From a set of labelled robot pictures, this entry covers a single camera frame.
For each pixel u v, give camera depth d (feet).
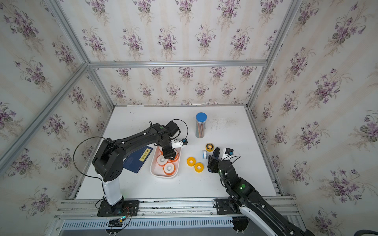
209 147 3.14
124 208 2.34
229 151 2.29
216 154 3.03
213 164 2.40
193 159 2.96
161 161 2.89
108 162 1.57
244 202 1.81
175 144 2.59
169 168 2.80
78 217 2.41
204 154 2.89
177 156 2.75
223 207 2.39
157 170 2.82
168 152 2.51
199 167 2.85
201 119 2.89
